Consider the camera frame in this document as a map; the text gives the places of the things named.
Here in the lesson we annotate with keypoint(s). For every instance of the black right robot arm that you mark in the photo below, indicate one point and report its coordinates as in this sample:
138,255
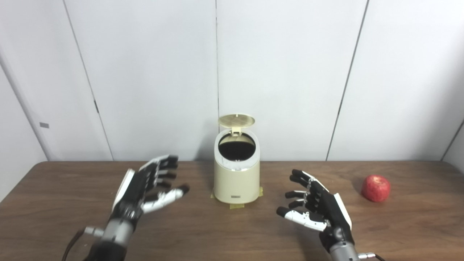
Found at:
342,253

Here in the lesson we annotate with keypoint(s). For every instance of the cream-colored round bin lid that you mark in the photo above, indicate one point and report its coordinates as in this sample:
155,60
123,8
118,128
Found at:
236,120

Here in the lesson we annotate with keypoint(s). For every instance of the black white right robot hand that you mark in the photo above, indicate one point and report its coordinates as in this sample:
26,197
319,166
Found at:
331,212

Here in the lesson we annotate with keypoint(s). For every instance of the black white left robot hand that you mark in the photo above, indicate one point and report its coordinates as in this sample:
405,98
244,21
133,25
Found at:
136,188

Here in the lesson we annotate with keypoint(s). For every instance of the red apple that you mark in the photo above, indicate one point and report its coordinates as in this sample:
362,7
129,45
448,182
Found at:
376,188

